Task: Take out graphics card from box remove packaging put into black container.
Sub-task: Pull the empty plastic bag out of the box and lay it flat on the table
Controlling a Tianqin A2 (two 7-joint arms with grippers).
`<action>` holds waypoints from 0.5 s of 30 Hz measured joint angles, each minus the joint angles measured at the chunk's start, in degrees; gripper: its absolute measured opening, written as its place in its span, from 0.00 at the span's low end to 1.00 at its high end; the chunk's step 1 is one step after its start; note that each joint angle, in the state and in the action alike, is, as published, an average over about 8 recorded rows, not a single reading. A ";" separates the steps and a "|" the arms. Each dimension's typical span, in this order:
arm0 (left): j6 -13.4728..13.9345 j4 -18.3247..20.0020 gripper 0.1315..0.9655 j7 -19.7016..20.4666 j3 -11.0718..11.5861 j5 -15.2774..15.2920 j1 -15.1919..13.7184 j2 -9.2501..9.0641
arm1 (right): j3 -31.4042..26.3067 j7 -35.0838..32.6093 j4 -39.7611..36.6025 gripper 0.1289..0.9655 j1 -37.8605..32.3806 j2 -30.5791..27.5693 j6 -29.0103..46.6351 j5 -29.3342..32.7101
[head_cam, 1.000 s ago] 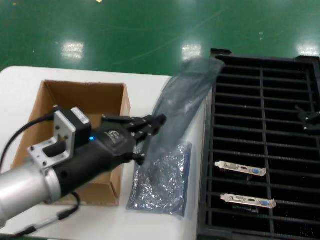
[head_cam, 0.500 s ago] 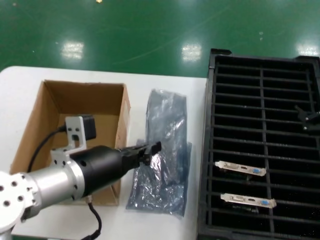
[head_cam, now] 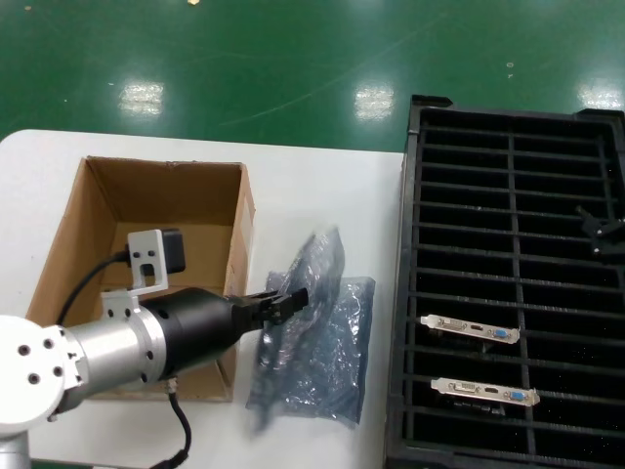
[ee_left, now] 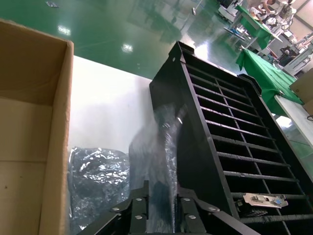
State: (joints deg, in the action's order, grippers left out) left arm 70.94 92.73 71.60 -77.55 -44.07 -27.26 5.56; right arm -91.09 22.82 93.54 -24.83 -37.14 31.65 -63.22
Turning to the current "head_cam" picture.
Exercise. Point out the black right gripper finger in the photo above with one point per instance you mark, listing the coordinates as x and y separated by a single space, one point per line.
593 227

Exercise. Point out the black slotted plastic container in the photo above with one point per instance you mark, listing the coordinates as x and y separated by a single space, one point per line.
488 117

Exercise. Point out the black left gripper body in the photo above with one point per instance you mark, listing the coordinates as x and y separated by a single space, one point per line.
195 327

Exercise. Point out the brown cardboard box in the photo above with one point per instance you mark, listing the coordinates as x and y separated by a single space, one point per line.
73 220

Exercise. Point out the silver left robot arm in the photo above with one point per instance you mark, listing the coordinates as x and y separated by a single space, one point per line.
73 361

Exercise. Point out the antistatic bag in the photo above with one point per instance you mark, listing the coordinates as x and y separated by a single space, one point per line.
312 264
346 352

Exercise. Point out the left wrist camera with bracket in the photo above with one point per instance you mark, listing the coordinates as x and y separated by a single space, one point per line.
151 259

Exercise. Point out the graphics card with metal bracket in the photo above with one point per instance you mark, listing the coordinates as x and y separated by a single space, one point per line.
439 325
454 388

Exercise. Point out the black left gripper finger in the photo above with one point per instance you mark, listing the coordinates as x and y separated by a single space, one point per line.
273 318
283 300

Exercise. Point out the flat empty antistatic bag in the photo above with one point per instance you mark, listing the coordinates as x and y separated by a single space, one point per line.
346 352

